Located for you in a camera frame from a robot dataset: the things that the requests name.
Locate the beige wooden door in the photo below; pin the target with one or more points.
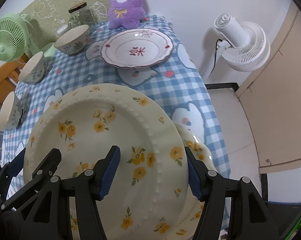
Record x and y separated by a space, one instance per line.
271 99

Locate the orange wooden chair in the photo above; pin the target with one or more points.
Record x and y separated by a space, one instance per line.
9 74

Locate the blue checkered tablecloth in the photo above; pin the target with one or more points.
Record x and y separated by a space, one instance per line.
174 84

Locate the scalloped yellow flower plate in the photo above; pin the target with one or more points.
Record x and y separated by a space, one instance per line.
198 149

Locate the green desk fan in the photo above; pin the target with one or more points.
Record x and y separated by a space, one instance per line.
18 37

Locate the white plate red pattern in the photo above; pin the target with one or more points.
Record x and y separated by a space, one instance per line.
137 48

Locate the purple plush bunny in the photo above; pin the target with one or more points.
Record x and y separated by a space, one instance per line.
125 13

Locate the white standing fan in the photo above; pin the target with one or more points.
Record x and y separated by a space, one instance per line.
243 45

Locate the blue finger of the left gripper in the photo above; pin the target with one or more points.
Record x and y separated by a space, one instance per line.
48 161
16 165

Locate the glass jar black lid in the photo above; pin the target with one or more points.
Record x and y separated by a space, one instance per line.
80 14

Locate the floral ceramic bowl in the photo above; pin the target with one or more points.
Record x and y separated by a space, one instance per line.
34 69
11 112
73 41

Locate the green cartoon wall mat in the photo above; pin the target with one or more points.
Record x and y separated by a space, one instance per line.
49 15

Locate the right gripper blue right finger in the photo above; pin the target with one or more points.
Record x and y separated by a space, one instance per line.
194 175

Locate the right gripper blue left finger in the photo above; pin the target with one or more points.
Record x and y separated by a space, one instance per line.
107 168

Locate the cotton swab container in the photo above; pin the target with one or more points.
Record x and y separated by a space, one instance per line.
62 30

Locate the large round yellow flower plate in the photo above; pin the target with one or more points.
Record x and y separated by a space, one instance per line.
95 105

